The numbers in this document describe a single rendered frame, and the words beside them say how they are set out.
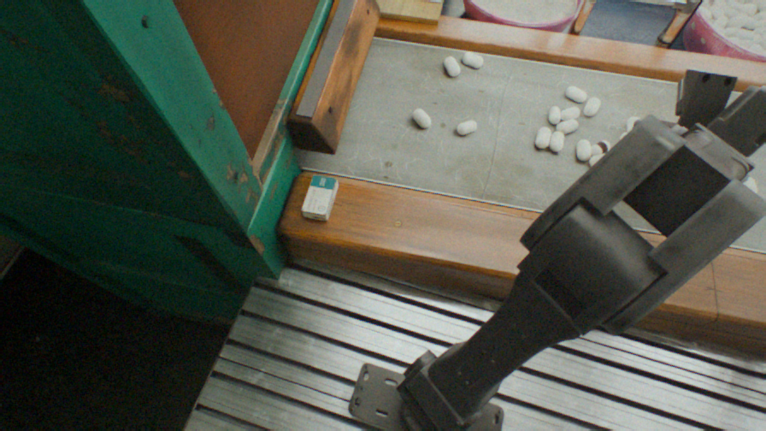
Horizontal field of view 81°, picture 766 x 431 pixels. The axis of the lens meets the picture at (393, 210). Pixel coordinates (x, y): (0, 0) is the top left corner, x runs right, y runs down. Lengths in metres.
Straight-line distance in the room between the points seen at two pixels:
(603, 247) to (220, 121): 0.35
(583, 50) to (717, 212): 0.59
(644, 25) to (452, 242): 0.69
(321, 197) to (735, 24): 0.84
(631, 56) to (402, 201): 0.49
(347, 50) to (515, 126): 0.29
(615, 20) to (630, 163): 0.80
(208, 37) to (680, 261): 0.41
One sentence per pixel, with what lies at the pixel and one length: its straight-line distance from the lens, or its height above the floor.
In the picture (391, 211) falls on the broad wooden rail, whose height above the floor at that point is 0.76.
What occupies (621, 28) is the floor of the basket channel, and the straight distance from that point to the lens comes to 1.11.
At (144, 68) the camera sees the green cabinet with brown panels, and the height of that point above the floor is 1.10.
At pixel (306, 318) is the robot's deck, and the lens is 0.69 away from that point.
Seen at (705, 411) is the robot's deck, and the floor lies 0.67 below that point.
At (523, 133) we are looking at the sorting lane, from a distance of 0.77.
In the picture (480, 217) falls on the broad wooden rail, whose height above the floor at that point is 0.76.
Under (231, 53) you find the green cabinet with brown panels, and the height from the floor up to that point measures 1.00.
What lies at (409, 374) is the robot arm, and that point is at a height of 0.79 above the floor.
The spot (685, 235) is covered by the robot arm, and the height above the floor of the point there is 1.08.
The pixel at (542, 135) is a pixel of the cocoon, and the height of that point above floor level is 0.76.
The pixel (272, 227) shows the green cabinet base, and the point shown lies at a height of 0.77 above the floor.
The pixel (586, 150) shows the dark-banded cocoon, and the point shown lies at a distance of 0.75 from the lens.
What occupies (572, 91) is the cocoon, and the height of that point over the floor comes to 0.76.
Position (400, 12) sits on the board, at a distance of 0.88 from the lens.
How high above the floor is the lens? 1.33
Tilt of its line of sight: 63 degrees down
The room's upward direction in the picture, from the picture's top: straight up
